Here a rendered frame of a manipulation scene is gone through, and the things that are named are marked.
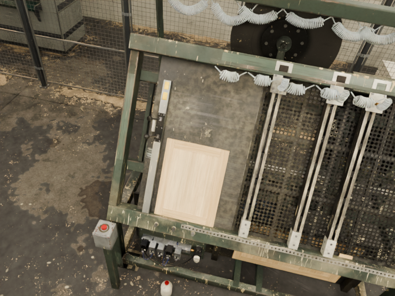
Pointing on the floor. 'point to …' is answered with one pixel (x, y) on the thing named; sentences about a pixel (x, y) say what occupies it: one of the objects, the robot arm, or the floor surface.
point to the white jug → (166, 288)
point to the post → (112, 268)
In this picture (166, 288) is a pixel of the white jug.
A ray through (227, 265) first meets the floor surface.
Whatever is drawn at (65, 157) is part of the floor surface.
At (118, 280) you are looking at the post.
